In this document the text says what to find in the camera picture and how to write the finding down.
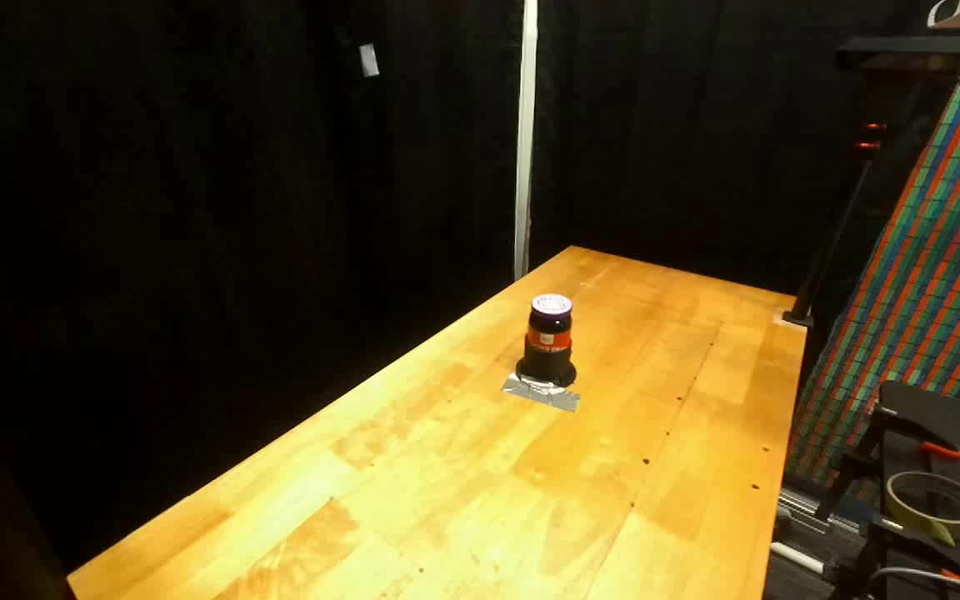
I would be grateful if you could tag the black slanted stand pole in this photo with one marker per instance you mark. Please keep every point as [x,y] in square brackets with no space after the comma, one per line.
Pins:
[835,235]

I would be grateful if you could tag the white tag on curtain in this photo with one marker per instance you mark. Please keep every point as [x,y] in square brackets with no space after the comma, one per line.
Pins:
[369,58]

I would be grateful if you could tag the roll of tape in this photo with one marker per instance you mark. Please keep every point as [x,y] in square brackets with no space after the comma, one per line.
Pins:
[916,488]

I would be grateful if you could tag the colourful patterned board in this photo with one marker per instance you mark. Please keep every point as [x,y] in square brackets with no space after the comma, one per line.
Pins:
[935,288]

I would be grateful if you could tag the black shelf plate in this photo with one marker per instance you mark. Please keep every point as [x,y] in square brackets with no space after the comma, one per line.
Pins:
[908,49]

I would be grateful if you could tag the black metal clamp frame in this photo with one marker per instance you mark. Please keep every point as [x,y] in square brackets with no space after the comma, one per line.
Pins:
[942,416]

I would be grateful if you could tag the aluminium rail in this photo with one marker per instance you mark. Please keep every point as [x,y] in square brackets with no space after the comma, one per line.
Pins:
[807,515]

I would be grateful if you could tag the white vertical pole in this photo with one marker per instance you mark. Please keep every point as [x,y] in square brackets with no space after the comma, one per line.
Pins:
[524,135]

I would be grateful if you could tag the white object on shelf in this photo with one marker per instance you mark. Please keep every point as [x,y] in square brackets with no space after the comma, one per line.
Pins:
[952,11]

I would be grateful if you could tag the orange clip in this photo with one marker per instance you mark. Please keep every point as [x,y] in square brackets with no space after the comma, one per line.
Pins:
[942,450]

